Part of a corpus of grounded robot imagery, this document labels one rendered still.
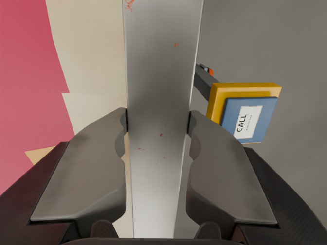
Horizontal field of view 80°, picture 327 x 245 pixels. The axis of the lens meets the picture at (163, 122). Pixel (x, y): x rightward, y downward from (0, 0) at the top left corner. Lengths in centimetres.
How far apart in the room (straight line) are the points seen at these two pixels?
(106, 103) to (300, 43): 164
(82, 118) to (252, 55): 143
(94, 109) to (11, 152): 9
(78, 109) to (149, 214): 11
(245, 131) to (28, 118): 35
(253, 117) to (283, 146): 178
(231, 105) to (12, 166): 31
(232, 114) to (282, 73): 137
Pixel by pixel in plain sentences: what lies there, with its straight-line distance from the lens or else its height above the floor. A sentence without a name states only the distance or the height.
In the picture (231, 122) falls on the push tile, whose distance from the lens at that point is 38.
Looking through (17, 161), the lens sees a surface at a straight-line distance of 23.
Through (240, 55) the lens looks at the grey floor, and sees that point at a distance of 149.
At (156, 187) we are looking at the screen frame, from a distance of 16.
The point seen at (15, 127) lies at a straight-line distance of 20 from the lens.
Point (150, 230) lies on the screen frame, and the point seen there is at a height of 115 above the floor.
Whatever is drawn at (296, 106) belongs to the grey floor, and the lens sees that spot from 197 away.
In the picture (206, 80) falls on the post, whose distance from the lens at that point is 54.
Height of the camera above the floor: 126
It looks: 58 degrees down
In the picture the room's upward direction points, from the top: 161 degrees clockwise
